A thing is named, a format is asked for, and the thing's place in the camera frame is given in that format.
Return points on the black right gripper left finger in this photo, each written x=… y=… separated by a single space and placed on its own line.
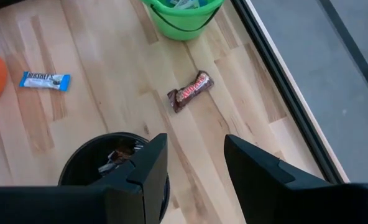
x=125 y=199

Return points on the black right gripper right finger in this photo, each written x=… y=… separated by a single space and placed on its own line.
x=280 y=199

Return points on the green plastic bucket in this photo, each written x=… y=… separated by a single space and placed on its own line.
x=184 y=28

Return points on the black plastic bucket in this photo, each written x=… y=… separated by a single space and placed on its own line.
x=84 y=161

